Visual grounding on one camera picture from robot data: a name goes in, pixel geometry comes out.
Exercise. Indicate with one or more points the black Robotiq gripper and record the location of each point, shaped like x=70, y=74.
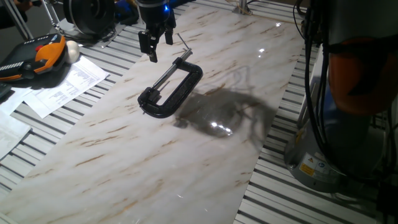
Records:
x=154, y=12

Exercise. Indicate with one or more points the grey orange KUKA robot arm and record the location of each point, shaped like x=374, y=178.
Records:
x=345, y=137

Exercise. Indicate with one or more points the person's hand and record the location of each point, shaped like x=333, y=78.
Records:
x=25, y=4

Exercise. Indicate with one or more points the blue cloth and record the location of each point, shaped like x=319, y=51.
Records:
x=126, y=12

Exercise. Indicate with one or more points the black C-clamp with steel screw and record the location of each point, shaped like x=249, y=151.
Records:
x=183, y=87

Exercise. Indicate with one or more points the white egg-shaped ball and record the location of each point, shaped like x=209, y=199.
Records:
x=72, y=51

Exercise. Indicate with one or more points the printed white paper sheet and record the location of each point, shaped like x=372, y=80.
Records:
x=9, y=133
x=11, y=99
x=68, y=84

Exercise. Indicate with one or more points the orange black teach pendant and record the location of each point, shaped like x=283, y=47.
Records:
x=40, y=56

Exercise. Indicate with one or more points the marble pattern sheet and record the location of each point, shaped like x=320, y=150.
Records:
x=155, y=161

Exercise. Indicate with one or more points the thin slanted aluminium bar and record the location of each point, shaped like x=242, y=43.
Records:
x=17, y=18

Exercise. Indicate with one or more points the black computer keyboard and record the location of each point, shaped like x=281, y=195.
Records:
x=3, y=89

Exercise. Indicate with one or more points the aluminium post with foot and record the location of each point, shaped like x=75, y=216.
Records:
x=242, y=6

